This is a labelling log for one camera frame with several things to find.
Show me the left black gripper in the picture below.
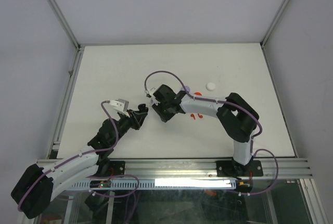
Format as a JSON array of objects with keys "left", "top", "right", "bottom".
[{"left": 110, "top": 109, "right": 146, "bottom": 145}]

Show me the black earbud charging case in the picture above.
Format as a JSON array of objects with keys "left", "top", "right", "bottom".
[{"left": 138, "top": 104, "right": 149, "bottom": 114}]

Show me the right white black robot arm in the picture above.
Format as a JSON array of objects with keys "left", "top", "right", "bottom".
[{"left": 147, "top": 84, "right": 259, "bottom": 176}]

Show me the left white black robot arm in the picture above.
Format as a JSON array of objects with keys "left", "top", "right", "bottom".
[{"left": 10, "top": 104, "right": 148, "bottom": 219}]

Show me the white earbud charging case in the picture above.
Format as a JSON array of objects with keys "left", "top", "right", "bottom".
[{"left": 206, "top": 82, "right": 216, "bottom": 91}]

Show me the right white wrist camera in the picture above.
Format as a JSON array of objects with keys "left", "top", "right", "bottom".
[{"left": 145, "top": 88, "right": 160, "bottom": 105}]

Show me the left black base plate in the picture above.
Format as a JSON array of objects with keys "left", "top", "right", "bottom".
[{"left": 99, "top": 160, "right": 125, "bottom": 177}]

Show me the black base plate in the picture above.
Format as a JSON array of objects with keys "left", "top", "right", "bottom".
[
  {"left": 215, "top": 159, "right": 263, "bottom": 178},
  {"left": 99, "top": 160, "right": 125, "bottom": 177}
]

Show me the aluminium mounting rail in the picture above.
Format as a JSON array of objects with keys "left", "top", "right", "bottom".
[{"left": 35, "top": 157, "right": 313, "bottom": 183}]

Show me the grey slotted cable duct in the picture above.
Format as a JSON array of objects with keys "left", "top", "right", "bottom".
[{"left": 69, "top": 178, "right": 236, "bottom": 191}]

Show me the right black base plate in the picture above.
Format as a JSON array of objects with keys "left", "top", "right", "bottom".
[{"left": 215, "top": 159, "right": 263, "bottom": 178}]

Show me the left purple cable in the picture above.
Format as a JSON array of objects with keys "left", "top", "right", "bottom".
[{"left": 17, "top": 100, "right": 120, "bottom": 211}]

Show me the left aluminium frame post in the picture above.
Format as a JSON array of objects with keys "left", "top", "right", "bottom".
[{"left": 46, "top": 0, "right": 81, "bottom": 51}]

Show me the aluminium frame post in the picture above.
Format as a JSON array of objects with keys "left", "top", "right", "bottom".
[
  {"left": 46, "top": 0, "right": 81, "bottom": 51},
  {"left": 260, "top": 0, "right": 291, "bottom": 49}
]

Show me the right aluminium frame post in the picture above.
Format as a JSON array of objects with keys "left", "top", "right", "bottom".
[{"left": 260, "top": 0, "right": 291, "bottom": 49}]

